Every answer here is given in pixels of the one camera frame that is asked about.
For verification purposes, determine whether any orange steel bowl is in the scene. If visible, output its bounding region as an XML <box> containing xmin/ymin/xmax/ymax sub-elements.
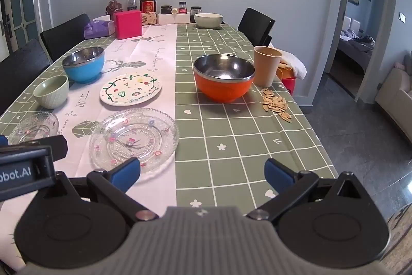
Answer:
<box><xmin>193</xmin><ymin>54</ymin><xmax>256</xmax><ymax>103</ymax></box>

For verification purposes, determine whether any white towel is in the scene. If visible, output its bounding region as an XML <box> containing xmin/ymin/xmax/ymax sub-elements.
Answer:
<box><xmin>269</xmin><ymin>43</ymin><xmax>308</xmax><ymax>80</ymax></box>

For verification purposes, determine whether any red stool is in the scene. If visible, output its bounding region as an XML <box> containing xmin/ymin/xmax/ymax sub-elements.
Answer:
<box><xmin>279</xmin><ymin>67</ymin><xmax>297</xmax><ymax>94</ymax></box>

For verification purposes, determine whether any large cream ceramic bowl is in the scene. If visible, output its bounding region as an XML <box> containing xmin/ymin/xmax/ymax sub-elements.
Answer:
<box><xmin>194</xmin><ymin>13</ymin><xmax>224</xmax><ymax>29</ymax></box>

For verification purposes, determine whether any bed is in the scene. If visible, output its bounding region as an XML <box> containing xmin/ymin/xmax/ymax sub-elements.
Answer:
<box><xmin>336</xmin><ymin>15</ymin><xmax>377</xmax><ymax>72</ymax></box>

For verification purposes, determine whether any white painted plate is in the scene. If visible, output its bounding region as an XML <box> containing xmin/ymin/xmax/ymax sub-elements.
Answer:
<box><xmin>99</xmin><ymin>73</ymin><xmax>162</xmax><ymax>107</ymax></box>

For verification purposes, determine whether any tan cup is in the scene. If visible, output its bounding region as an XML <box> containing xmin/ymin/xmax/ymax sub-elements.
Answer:
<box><xmin>253</xmin><ymin>46</ymin><xmax>283</xmax><ymax>88</ymax></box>

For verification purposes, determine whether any blue steel bowl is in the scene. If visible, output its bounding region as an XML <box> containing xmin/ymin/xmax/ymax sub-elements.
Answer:
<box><xmin>62</xmin><ymin>47</ymin><xmax>106</xmax><ymax>84</ymax></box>

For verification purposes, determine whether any beige sofa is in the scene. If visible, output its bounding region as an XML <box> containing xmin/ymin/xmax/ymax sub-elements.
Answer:
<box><xmin>375</xmin><ymin>51</ymin><xmax>412</xmax><ymax>134</ymax></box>

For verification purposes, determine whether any purple tissue pack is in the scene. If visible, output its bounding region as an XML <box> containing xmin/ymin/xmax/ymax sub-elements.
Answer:
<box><xmin>84</xmin><ymin>20</ymin><xmax>115</xmax><ymax>39</ymax></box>

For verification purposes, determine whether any large glass plate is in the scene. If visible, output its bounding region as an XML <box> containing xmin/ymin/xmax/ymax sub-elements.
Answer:
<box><xmin>88</xmin><ymin>107</ymin><xmax>180</xmax><ymax>175</ymax></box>

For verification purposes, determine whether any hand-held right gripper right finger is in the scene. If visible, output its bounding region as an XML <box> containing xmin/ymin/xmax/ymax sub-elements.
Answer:
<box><xmin>246</xmin><ymin>158</ymin><xmax>371</xmax><ymax>221</ymax></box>

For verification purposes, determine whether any small green ceramic bowl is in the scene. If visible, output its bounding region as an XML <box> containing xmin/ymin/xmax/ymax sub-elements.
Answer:
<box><xmin>33</xmin><ymin>75</ymin><xmax>70</xmax><ymax>109</ymax></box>

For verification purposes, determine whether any white deer print table runner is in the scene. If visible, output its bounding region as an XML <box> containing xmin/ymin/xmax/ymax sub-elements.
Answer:
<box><xmin>0</xmin><ymin>23</ymin><xmax>180</xmax><ymax>272</ymax></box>

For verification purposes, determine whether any black chair near left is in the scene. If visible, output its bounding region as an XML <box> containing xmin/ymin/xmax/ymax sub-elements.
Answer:
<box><xmin>0</xmin><ymin>39</ymin><xmax>52</xmax><ymax>108</ymax></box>

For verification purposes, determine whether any brown carved ornament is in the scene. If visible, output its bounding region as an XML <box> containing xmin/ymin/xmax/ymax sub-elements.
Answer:
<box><xmin>106</xmin><ymin>0</ymin><xmax>123</xmax><ymax>15</ymax></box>

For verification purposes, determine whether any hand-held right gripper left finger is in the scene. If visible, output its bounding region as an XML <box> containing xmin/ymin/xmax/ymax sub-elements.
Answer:
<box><xmin>44</xmin><ymin>158</ymin><xmax>159</xmax><ymax>221</ymax></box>

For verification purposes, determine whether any pink box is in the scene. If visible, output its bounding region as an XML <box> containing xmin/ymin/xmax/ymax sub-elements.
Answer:
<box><xmin>113</xmin><ymin>10</ymin><xmax>143</xmax><ymax>40</ymax></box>

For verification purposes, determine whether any black chair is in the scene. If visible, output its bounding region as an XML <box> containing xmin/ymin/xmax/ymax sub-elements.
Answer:
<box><xmin>0</xmin><ymin>39</ymin><xmax>52</xmax><ymax>108</ymax></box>
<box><xmin>237</xmin><ymin>7</ymin><xmax>276</xmax><ymax>47</ymax></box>
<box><xmin>40</xmin><ymin>14</ymin><xmax>91</xmax><ymax>62</ymax></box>

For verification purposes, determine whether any small glass plate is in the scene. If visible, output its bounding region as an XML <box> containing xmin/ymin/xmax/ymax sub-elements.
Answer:
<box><xmin>8</xmin><ymin>112</ymin><xmax>59</xmax><ymax>145</ymax></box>

